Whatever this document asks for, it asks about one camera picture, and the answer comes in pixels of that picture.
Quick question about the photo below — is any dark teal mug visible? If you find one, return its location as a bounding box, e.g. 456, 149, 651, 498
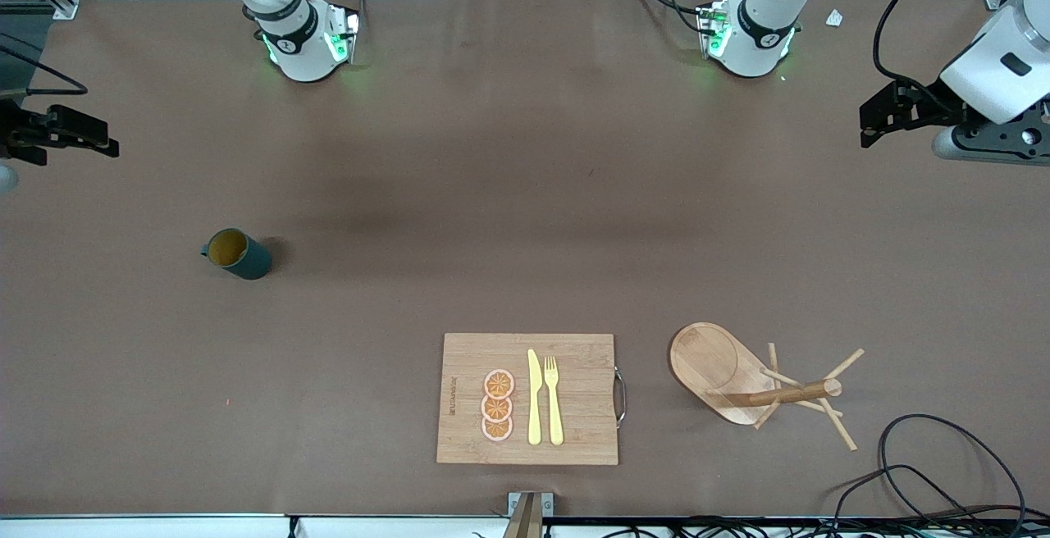
200, 228, 273, 281

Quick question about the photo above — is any wooden mug tree rack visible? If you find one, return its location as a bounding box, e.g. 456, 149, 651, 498
669, 322, 866, 453

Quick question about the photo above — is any brown table cover mat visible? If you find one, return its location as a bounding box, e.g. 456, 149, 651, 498
0, 0, 1050, 518

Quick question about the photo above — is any wooden cutting board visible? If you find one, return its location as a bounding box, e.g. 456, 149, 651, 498
436, 333, 628, 467

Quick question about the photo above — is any yellow plastic fork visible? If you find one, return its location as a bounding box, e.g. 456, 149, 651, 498
544, 356, 565, 447

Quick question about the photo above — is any yellow plastic knife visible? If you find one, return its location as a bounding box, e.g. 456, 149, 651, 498
527, 349, 544, 446

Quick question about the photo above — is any black cable loop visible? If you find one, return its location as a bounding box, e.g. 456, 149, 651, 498
833, 464, 985, 527
878, 413, 1028, 527

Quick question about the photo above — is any black cable bundle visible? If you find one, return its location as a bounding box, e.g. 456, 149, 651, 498
541, 515, 1050, 538

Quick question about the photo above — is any metal mount bracket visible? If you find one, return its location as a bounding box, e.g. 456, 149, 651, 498
502, 491, 555, 538

